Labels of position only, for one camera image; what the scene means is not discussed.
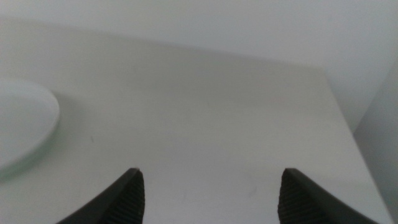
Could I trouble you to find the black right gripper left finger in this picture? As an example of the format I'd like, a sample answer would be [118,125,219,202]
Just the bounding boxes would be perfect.
[55,167,146,224]

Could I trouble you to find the white shallow bowl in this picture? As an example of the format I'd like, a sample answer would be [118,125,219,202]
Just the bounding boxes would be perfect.
[0,77,60,172]

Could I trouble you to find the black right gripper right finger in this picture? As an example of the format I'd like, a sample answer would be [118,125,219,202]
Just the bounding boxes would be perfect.
[277,167,380,224]

